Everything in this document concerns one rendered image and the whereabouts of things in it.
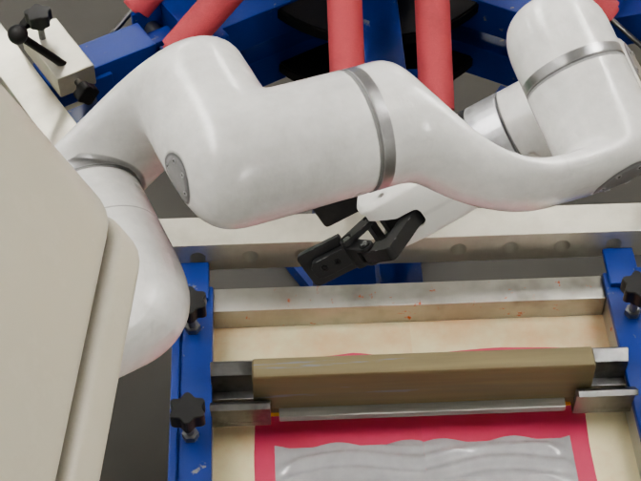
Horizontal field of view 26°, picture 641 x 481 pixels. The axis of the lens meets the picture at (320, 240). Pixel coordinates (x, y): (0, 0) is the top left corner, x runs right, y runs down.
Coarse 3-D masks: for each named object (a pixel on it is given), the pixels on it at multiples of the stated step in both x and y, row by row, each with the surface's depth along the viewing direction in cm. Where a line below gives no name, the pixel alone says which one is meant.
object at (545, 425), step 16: (432, 416) 171; (448, 416) 171; (464, 416) 171; (480, 416) 171; (496, 416) 171; (512, 416) 171; (528, 416) 171; (544, 416) 171; (560, 416) 171; (576, 416) 171; (432, 432) 170; (448, 432) 170; (464, 432) 170; (480, 432) 170; (496, 432) 170; (512, 432) 170; (528, 432) 170; (544, 432) 170; (560, 432) 170; (576, 432) 170; (576, 448) 168; (576, 464) 167; (592, 464) 167; (592, 480) 165
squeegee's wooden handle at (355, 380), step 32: (448, 352) 165; (480, 352) 165; (512, 352) 165; (544, 352) 165; (576, 352) 165; (256, 384) 163; (288, 384) 164; (320, 384) 164; (352, 384) 164; (384, 384) 164; (416, 384) 165; (448, 384) 165; (480, 384) 165; (512, 384) 166; (544, 384) 166; (576, 384) 166
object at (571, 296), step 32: (256, 288) 180; (288, 288) 180; (320, 288) 180; (352, 288) 180; (384, 288) 180; (416, 288) 180; (448, 288) 180; (480, 288) 180; (512, 288) 180; (544, 288) 180; (576, 288) 180; (224, 320) 179; (256, 320) 179; (288, 320) 180; (320, 320) 180; (352, 320) 180; (384, 320) 181; (416, 320) 181; (448, 320) 181; (608, 320) 179; (640, 448) 165
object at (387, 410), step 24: (288, 408) 167; (312, 408) 167; (336, 408) 167; (360, 408) 167; (384, 408) 167; (408, 408) 167; (432, 408) 167; (456, 408) 167; (480, 408) 167; (504, 408) 167; (528, 408) 167; (552, 408) 168
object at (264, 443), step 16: (272, 416) 171; (416, 416) 171; (256, 432) 170; (272, 432) 170; (288, 432) 170; (304, 432) 170; (320, 432) 170; (336, 432) 170; (352, 432) 170; (368, 432) 170; (384, 432) 170; (400, 432) 170; (416, 432) 170; (256, 448) 168; (272, 448) 168; (288, 448) 168; (256, 464) 167; (272, 464) 167; (256, 480) 165; (272, 480) 165
